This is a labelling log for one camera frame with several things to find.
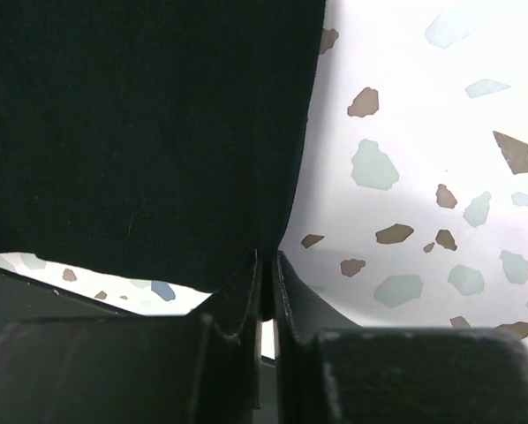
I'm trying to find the black t shirt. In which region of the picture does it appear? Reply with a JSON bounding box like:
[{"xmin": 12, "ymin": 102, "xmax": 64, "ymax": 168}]
[{"xmin": 0, "ymin": 1, "xmax": 326, "ymax": 292}]

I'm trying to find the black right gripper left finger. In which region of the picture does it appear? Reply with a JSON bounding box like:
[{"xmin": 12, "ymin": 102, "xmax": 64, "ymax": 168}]
[{"xmin": 0, "ymin": 253, "xmax": 262, "ymax": 423}]

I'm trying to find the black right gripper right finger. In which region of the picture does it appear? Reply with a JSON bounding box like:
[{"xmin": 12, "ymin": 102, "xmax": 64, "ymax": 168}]
[{"xmin": 273, "ymin": 254, "xmax": 528, "ymax": 423}]

